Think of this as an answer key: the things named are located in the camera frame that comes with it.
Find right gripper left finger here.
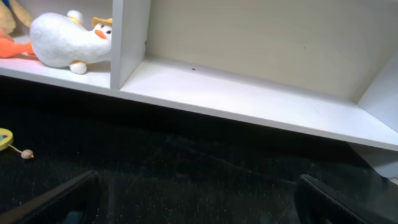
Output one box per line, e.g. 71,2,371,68
0,169,102,224

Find yellow plush duck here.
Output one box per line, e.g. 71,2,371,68
0,0,34,35

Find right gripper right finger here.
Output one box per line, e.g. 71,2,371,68
293,174,398,224

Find white plush duck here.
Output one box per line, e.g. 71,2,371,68
0,9,113,75

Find yellow rattle drum toy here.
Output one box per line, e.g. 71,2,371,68
0,128,35,160

